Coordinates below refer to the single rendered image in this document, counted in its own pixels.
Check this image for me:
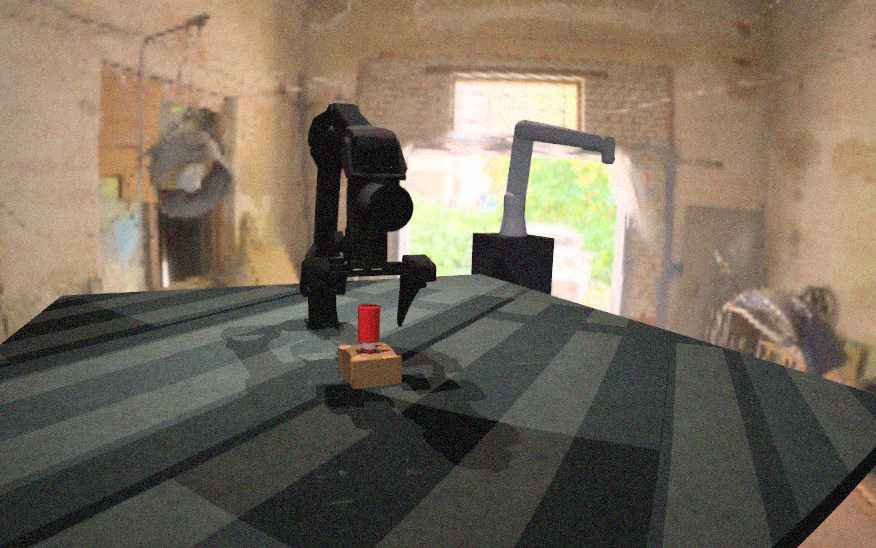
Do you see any orange block with round hole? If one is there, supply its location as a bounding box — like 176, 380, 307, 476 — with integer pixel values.
338, 342, 402, 389

